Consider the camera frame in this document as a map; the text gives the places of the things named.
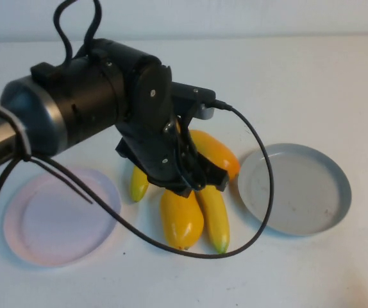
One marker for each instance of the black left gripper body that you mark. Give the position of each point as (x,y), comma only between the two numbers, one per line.
(158,150)

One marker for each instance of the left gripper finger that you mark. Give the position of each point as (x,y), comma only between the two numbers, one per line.
(214,174)
(174,186)

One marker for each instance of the orange-tinted mango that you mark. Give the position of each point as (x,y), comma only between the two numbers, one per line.
(217,150)

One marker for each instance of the yellow mango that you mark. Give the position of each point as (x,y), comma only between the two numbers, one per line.
(180,218)

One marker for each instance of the short curved yellow banana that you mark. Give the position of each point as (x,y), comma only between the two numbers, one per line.
(138,186)

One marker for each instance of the long yellow banana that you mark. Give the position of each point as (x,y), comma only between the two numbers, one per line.
(214,218)

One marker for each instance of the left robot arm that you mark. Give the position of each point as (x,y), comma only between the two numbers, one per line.
(84,96)

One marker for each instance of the grey-blue round plate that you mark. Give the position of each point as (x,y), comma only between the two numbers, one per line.
(299,192)

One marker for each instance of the pink round plate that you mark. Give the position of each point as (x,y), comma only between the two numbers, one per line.
(59,231)

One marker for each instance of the white zip tie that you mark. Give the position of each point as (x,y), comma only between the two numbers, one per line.
(17,128)

